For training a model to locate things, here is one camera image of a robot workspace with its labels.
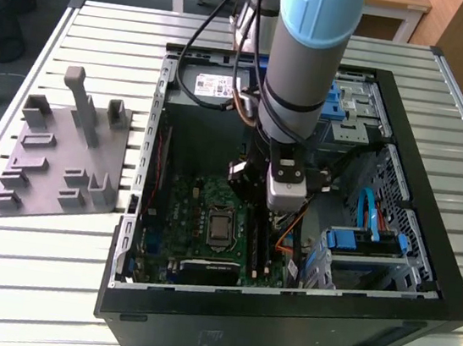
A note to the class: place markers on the hard disk in blue carrier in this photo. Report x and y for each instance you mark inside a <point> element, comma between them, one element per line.
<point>342,239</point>

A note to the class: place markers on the grey parts rack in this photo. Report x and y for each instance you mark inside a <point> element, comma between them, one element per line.
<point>59,150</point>

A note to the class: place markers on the black camera bracket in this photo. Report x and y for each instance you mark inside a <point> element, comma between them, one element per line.
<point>295,175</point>

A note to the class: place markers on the black PC case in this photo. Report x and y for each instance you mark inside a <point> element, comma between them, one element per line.
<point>236,331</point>

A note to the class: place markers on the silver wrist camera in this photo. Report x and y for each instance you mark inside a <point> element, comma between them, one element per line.
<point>286,197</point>

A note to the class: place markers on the silver CPU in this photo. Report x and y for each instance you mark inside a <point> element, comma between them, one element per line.
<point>219,227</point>

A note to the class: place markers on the blue drive bay latch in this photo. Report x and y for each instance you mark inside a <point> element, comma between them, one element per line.
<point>333,109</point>

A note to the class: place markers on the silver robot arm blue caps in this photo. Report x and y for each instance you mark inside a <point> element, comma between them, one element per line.
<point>301,63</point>

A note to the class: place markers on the green motherboard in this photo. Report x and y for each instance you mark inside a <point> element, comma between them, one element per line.
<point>193,202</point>

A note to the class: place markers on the CPU socket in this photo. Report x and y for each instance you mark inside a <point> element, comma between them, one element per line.
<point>218,246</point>

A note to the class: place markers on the metal disk bay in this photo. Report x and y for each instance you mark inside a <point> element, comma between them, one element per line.
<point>372,268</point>

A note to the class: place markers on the metal drive cage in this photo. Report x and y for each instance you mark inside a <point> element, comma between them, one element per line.
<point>360,132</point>

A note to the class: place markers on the grey power supply white label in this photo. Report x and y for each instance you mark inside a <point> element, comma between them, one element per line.
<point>194,134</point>

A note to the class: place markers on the black graphics card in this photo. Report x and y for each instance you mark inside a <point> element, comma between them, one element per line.
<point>210,272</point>

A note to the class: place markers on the installed RAM stick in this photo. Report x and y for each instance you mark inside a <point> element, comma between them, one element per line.
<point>268,246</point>

